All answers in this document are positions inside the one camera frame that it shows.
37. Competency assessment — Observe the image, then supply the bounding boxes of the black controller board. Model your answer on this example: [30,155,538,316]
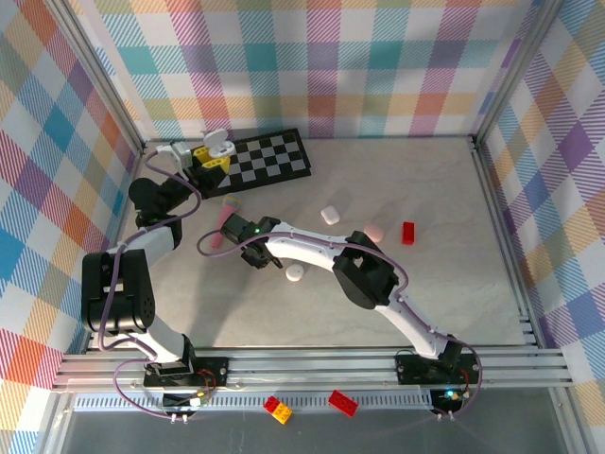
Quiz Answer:
[162,391,213,411]
[429,387,470,416]

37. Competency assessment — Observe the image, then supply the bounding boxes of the white slotted cable duct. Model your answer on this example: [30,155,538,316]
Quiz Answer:
[74,394,435,412]

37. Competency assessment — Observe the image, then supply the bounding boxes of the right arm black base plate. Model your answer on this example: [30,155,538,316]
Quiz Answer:
[393,349,483,385]

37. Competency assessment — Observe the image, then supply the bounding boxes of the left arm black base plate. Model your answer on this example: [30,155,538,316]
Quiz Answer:
[143,357,231,390]

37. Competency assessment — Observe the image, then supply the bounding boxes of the red and yellow toy brick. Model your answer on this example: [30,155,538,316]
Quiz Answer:
[263,395,294,423]

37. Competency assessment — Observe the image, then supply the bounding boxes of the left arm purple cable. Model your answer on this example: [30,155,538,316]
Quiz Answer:
[96,148,203,420]

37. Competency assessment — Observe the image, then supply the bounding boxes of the aluminium side rail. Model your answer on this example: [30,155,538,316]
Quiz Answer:
[83,141,148,355]
[470,134,549,351]

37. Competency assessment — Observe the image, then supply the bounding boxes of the aluminium frame post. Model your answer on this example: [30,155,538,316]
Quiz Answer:
[470,0,568,148]
[44,0,147,160]

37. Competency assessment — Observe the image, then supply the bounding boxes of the wide aluminium base rail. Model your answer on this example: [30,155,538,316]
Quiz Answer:
[50,346,574,393]

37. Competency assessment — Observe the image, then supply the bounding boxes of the pink toy microphone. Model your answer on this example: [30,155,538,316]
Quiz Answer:
[211,194,242,251]

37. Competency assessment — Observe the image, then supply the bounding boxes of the black and white chessboard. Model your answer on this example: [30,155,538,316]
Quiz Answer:
[207,127,313,200]

